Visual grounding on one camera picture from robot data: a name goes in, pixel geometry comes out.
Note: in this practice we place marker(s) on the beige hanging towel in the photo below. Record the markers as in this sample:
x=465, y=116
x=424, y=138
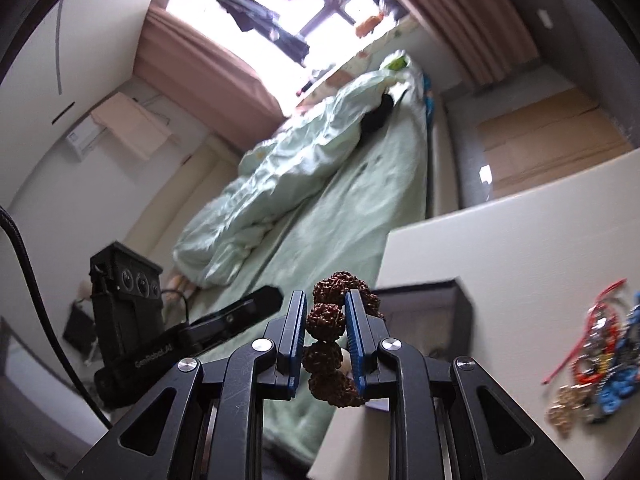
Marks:
x=132, y=122

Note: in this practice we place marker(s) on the light green quilt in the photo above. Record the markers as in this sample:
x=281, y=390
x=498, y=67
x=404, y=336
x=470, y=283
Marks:
x=280, y=180

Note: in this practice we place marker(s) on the long dark hanging garment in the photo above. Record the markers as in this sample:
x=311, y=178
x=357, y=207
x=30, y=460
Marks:
x=250, y=15

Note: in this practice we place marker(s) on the pile of colourful jewelry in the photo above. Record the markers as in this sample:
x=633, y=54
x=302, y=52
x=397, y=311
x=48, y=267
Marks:
x=612, y=390

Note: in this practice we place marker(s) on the pink curtain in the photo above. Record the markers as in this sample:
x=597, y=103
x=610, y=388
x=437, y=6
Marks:
x=210, y=70
x=450, y=10

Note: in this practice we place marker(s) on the white low table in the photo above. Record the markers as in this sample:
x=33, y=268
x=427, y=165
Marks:
x=500, y=240

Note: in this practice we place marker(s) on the orange plush toy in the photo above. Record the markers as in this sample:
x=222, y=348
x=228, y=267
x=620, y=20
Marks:
x=369, y=24

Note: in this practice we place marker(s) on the dark cloth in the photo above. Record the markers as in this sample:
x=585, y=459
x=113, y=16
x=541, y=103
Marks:
x=376, y=115

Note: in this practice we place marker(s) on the beige bed headboard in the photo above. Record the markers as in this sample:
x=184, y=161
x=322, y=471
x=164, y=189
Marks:
x=200, y=180

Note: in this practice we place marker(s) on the bed with green sheet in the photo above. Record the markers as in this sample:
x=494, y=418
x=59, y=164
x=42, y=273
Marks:
x=350, y=220

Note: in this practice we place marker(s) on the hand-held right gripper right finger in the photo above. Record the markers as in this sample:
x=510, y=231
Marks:
x=356, y=340

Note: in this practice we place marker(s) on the black square box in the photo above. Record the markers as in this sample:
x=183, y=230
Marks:
x=465, y=315

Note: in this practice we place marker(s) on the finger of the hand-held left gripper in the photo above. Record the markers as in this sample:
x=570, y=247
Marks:
x=240, y=312

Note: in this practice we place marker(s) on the window with dark frame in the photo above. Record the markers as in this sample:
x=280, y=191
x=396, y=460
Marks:
x=330, y=10

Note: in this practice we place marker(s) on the white wall socket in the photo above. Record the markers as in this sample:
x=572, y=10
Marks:
x=545, y=18

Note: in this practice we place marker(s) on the pink pillow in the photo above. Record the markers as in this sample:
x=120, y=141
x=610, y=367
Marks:
x=181, y=285

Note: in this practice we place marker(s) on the green tissue pack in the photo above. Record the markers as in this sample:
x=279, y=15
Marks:
x=397, y=63

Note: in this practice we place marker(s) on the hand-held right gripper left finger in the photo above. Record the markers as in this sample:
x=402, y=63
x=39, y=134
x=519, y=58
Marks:
x=295, y=330

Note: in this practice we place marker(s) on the printed window seat cushion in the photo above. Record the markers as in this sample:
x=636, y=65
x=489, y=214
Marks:
x=345, y=67

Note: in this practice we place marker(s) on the white air conditioner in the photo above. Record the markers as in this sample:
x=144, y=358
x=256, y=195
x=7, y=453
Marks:
x=82, y=137

